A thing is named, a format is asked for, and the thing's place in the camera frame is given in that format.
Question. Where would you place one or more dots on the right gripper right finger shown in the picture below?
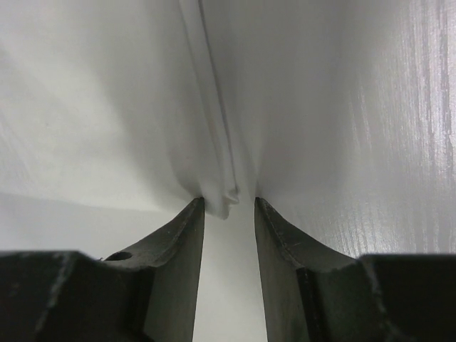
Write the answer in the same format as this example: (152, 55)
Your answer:
(314, 293)

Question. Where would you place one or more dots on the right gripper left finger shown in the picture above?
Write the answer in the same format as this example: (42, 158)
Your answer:
(145, 292)

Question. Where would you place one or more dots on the white t shirt flower print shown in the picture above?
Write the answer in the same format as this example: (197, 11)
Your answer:
(146, 104)

